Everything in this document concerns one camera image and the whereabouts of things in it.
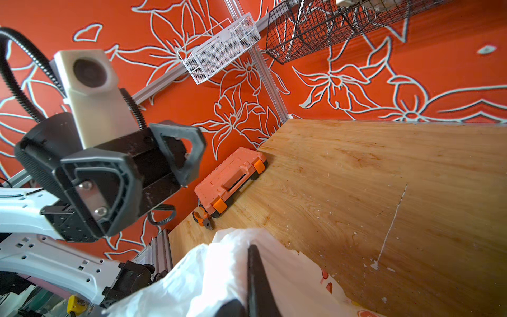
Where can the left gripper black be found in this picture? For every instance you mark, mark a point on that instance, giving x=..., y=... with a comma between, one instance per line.
x=104, y=189

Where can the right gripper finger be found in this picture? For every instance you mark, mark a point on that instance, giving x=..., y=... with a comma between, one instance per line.
x=260, y=299

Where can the white printed plastic bag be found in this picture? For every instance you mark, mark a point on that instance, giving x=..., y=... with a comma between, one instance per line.
x=213, y=275

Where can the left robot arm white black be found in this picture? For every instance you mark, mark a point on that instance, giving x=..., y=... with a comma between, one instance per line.
x=30, y=246

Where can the orange plastic tool case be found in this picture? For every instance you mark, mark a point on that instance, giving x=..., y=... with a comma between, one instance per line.
x=216, y=190

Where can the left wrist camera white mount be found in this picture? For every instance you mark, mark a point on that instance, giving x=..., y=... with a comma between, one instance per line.
x=91, y=87

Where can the orange handled pliers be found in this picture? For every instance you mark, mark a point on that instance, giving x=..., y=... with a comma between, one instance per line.
x=202, y=218

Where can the clear plastic wall bin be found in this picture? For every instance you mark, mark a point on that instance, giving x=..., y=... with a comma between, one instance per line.
x=204, y=61

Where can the black wire wall basket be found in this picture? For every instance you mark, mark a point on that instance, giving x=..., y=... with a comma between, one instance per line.
x=296, y=29

